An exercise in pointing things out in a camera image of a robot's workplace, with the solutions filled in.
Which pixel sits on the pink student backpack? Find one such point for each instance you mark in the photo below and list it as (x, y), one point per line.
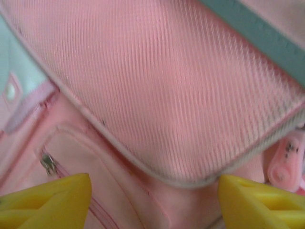
(152, 83)

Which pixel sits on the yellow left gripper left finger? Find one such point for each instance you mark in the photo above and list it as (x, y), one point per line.
(52, 205)

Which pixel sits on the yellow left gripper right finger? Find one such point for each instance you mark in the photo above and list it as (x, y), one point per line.
(257, 207)

